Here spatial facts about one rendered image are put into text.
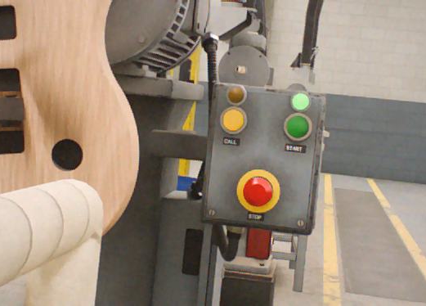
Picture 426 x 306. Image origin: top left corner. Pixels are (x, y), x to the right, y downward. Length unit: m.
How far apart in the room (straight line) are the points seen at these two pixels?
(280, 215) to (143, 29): 0.33
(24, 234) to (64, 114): 0.77
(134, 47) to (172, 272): 0.40
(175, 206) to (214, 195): 0.22
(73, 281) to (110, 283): 1.10
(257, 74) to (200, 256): 3.12
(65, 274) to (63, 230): 0.05
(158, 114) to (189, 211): 0.17
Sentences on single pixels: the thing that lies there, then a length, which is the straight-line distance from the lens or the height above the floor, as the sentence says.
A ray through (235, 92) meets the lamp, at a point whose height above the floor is 1.11.
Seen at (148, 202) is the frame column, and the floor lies 0.92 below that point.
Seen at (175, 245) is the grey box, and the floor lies 0.85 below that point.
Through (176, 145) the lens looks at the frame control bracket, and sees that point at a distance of 1.41.
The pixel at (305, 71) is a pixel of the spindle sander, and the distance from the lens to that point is 10.43.
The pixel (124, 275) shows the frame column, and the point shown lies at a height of 0.80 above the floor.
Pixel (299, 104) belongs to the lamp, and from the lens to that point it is 1.29.
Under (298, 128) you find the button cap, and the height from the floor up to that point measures 1.07.
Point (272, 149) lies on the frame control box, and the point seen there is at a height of 1.04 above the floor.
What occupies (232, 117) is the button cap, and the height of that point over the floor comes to 1.07.
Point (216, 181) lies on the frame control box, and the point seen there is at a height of 0.98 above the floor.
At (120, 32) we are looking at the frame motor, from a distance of 1.35.
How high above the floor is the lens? 1.10
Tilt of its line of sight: 3 degrees down
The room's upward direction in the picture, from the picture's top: 6 degrees clockwise
